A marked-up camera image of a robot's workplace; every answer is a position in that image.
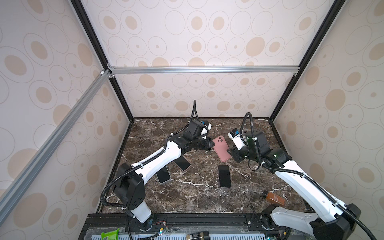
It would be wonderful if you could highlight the phone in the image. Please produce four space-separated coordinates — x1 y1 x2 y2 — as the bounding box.
173 156 191 171
156 166 171 184

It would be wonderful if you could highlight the pink phone case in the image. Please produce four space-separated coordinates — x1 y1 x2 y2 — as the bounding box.
213 136 231 163

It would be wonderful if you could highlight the purple smartphone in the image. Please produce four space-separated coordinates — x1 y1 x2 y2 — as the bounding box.
218 165 232 188

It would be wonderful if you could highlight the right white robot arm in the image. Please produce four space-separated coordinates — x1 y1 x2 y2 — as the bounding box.
228 112 376 240

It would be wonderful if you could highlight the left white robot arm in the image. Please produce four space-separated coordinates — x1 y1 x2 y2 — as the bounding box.
100 101 215 231

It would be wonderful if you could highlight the amber bottle black cap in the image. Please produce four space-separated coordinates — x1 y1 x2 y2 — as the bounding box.
266 192 286 207

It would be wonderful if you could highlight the dark bottle at front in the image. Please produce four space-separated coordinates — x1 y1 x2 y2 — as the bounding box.
186 231 210 240

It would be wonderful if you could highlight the green packet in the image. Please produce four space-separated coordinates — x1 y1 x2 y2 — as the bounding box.
101 228 120 240

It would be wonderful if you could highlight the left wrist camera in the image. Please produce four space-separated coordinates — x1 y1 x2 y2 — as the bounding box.
200 121 212 138

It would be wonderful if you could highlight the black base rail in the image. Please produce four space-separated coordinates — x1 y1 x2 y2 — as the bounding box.
78 213 314 240

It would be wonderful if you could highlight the silver aluminium back rail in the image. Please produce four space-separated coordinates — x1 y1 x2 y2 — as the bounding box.
111 66 300 74

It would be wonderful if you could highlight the silver aluminium rail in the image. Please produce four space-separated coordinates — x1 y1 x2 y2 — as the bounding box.
111 66 300 74
1 69 112 224

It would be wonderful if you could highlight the silver aluminium left rail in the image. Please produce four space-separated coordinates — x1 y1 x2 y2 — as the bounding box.
1 69 112 224

